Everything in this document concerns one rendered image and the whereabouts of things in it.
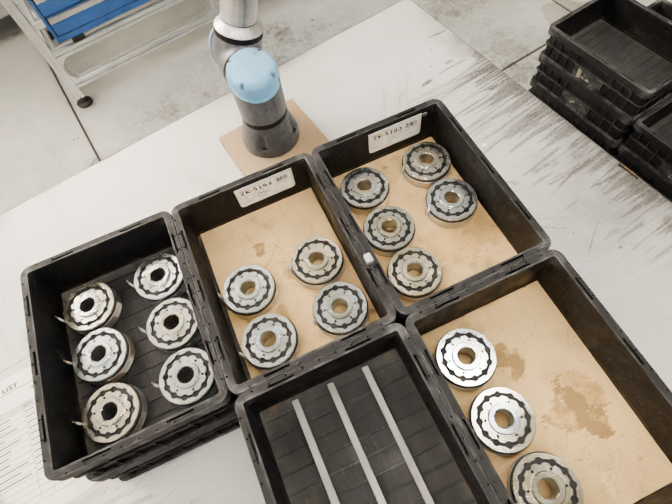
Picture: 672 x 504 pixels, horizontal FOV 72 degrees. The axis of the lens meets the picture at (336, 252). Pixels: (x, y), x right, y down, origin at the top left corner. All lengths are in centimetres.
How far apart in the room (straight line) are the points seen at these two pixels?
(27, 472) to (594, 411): 107
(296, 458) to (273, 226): 46
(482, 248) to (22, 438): 102
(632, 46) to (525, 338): 132
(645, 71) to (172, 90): 208
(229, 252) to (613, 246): 84
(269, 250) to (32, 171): 188
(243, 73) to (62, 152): 169
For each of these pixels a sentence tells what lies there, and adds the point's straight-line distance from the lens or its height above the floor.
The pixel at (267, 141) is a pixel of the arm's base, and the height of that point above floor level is 78.
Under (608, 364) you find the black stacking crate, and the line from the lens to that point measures 91.
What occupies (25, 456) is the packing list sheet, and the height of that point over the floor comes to 70.
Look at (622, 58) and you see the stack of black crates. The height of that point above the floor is 49.
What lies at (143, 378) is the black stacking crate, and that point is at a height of 83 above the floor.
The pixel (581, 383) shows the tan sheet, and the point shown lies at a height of 83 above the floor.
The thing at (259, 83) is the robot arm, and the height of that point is 94.
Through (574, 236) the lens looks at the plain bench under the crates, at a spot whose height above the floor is 70.
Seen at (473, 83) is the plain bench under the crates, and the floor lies 70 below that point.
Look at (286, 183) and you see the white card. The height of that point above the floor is 88.
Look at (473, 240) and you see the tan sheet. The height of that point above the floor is 83.
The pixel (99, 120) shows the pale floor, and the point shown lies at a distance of 272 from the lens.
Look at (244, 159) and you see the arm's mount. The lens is 125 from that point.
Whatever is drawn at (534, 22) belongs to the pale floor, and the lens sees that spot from 284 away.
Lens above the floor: 166
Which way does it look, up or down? 62 degrees down
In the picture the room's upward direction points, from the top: 12 degrees counter-clockwise
